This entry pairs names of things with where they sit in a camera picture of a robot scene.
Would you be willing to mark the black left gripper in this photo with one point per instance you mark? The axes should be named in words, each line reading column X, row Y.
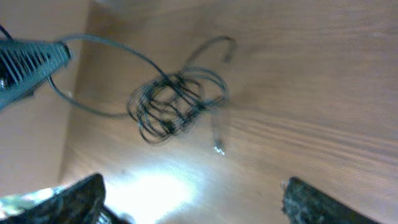
column 26, row 64

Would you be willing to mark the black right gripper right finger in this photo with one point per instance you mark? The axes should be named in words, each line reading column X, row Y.
column 302, row 203

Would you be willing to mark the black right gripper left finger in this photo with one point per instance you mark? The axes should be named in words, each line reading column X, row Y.
column 80, row 203

